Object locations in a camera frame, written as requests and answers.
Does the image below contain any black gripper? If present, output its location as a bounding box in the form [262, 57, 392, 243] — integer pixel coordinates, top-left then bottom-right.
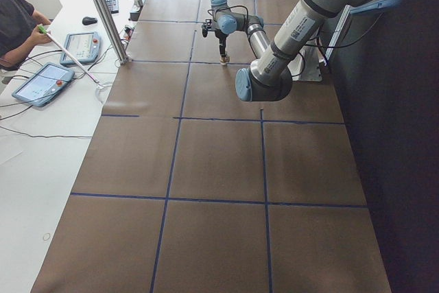
[202, 19, 228, 56]

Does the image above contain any white brass PPR valve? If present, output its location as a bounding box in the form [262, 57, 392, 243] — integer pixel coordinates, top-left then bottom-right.
[219, 55, 230, 66]

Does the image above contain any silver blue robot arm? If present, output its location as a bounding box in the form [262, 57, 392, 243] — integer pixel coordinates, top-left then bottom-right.
[235, 0, 397, 102]
[202, 0, 271, 65]

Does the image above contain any black metal block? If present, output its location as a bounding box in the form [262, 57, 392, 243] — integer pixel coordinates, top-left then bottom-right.
[130, 1, 143, 21]

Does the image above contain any black computer mouse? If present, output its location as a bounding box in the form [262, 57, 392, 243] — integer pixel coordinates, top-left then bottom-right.
[82, 16, 97, 26]

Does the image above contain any upper grey teach pendant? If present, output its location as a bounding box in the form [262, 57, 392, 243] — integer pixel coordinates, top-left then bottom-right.
[64, 32, 101, 65]

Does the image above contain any grey teach pendant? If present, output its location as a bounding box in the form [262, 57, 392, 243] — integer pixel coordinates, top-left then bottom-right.
[64, 32, 101, 65]
[12, 62, 75, 108]

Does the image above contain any brown paper table mat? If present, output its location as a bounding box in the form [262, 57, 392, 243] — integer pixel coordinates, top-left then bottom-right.
[32, 0, 390, 292]

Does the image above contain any long white rod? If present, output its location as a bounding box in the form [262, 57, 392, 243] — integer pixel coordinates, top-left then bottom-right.
[36, 24, 105, 89]

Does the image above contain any lower grey teach pendant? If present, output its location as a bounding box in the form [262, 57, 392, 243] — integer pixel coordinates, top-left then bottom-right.
[12, 62, 75, 108]

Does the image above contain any person in dark shirt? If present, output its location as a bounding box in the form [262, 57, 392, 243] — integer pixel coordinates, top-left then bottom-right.
[1, 0, 51, 71]

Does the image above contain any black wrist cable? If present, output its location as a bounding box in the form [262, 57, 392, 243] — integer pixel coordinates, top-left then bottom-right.
[207, 4, 250, 19]

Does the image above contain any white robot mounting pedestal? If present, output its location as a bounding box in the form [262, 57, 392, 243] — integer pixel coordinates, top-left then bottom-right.
[287, 46, 322, 82]

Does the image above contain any aluminium profile camera post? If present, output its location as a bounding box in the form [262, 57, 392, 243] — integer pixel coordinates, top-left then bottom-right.
[93, 0, 129, 66]

